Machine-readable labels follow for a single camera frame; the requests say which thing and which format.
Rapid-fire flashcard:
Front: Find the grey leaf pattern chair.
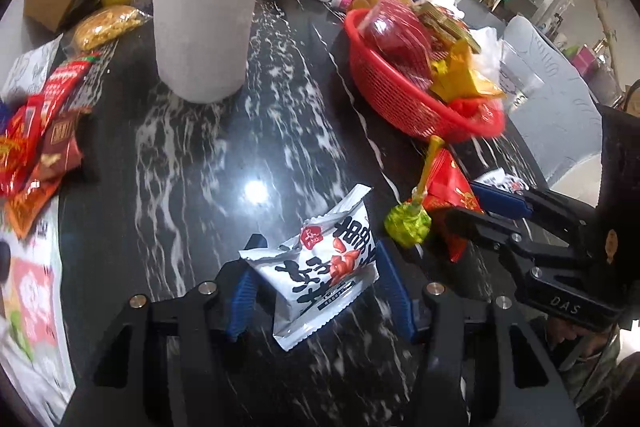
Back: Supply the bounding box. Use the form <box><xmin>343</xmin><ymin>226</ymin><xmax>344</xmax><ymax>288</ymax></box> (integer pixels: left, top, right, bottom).
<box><xmin>503</xmin><ymin>15</ymin><xmax>602</xmax><ymax>184</ymax></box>

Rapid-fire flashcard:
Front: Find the brown cereal snack bag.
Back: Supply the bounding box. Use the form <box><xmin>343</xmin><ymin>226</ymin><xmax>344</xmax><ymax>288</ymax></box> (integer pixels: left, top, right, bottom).
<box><xmin>412</xmin><ymin>2</ymin><xmax>482</xmax><ymax>54</ymax></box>

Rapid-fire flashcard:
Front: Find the white black snack packet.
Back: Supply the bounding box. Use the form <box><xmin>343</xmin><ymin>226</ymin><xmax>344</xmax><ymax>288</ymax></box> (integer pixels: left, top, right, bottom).
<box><xmin>240</xmin><ymin>184</ymin><xmax>378</xmax><ymax>351</ymax></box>
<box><xmin>475</xmin><ymin>168</ymin><xmax>529</xmax><ymax>194</ymax></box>

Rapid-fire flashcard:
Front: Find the red snack packets pile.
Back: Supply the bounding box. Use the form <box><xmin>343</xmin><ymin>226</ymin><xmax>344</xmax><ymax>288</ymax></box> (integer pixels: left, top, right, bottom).
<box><xmin>1</xmin><ymin>52</ymin><xmax>101</xmax><ymax>239</ymax></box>

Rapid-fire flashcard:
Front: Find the clear zip plastic bag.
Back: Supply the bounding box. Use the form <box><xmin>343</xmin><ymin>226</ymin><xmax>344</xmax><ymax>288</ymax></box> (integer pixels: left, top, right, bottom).
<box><xmin>470</xmin><ymin>26</ymin><xmax>502</xmax><ymax>84</ymax></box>

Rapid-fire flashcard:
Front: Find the person left hand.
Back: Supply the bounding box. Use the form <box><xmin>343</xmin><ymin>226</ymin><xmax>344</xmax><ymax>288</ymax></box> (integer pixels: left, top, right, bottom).
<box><xmin>542</xmin><ymin>317</ymin><xmax>628</xmax><ymax>412</ymax></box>

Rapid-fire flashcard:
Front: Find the yellow peanut snack bag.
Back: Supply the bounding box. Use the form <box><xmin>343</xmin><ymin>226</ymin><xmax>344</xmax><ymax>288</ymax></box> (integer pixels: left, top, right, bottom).
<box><xmin>70</xmin><ymin>5</ymin><xmax>151</xmax><ymax>52</ymax></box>

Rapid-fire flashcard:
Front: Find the red gold snack packet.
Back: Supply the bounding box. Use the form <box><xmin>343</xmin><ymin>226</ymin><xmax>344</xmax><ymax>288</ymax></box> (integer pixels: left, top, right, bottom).
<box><xmin>423</xmin><ymin>147</ymin><xmax>483</xmax><ymax>263</ymax></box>

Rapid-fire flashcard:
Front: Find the green lollipop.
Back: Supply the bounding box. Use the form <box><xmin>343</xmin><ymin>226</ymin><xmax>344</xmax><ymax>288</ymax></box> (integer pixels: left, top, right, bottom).
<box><xmin>384</xmin><ymin>135</ymin><xmax>444</xmax><ymax>249</ymax></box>

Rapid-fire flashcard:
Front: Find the glass cup with tea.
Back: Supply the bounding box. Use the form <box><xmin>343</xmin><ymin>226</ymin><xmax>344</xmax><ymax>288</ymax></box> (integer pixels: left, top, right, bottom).
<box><xmin>499</xmin><ymin>40</ymin><xmax>544</xmax><ymax>114</ymax></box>

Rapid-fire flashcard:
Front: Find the dark red snack bag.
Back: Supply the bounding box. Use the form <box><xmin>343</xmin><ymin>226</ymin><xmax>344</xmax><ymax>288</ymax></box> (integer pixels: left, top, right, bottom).
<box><xmin>358</xmin><ymin>0</ymin><xmax>432</xmax><ymax>90</ymax></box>

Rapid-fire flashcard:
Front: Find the yellow black snack bag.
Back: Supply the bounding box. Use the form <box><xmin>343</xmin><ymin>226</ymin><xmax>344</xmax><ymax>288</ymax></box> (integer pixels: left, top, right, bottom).
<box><xmin>430</xmin><ymin>39</ymin><xmax>506</xmax><ymax>103</ymax></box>

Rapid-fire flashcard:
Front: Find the red plastic basket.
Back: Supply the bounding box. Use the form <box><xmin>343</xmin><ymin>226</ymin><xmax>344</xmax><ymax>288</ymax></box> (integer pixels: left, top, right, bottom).
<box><xmin>344</xmin><ymin>9</ymin><xmax>506</xmax><ymax>144</ymax></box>

